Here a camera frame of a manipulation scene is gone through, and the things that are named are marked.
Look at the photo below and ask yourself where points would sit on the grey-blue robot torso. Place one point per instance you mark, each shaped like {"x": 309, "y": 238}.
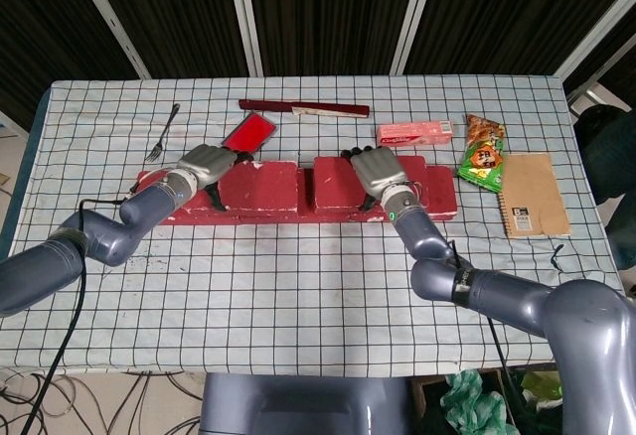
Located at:
{"x": 298, "y": 405}

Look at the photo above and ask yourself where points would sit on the green plastic bag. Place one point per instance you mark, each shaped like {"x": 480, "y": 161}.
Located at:
{"x": 472, "y": 400}

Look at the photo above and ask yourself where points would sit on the dark red folding fan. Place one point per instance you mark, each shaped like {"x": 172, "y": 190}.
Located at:
{"x": 278, "y": 105}

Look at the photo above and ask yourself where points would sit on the white black checkered tablecloth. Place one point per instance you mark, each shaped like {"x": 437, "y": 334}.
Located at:
{"x": 278, "y": 296}

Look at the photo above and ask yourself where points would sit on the cardboard box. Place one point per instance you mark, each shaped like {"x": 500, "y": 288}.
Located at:
{"x": 422, "y": 400}

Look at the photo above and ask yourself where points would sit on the red rectangular tray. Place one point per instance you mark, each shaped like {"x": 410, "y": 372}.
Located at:
{"x": 251, "y": 132}

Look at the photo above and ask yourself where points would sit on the Colgate toothpaste box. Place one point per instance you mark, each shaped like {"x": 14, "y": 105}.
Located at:
{"x": 412, "y": 134}

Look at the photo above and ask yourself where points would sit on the white frame post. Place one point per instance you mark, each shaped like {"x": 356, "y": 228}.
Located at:
{"x": 248, "y": 18}
{"x": 412, "y": 18}
{"x": 596, "y": 28}
{"x": 116, "y": 23}

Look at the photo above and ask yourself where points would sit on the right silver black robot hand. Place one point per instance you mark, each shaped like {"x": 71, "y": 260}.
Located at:
{"x": 380, "y": 174}

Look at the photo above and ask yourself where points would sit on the brown spiral notebook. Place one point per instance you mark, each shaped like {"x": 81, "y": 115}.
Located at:
{"x": 536, "y": 196}

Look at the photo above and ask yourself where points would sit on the green snack bag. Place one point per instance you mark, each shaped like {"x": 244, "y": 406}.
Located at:
{"x": 482, "y": 157}

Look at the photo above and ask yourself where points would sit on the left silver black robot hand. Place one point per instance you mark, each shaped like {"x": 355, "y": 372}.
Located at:
{"x": 206, "y": 164}

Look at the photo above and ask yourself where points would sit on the black pleated curtain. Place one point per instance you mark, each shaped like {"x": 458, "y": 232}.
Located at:
{"x": 328, "y": 13}

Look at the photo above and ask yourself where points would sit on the dark bundled object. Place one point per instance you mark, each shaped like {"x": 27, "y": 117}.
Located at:
{"x": 608, "y": 167}

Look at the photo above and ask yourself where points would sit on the metal fork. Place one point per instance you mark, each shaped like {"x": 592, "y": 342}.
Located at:
{"x": 161, "y": 137}

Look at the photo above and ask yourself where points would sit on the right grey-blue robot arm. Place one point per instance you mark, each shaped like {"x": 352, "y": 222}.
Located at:
{"x": 522, "y": 301}

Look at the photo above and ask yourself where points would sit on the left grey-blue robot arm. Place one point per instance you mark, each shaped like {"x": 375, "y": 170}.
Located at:
{"x": 109, "y": 236}

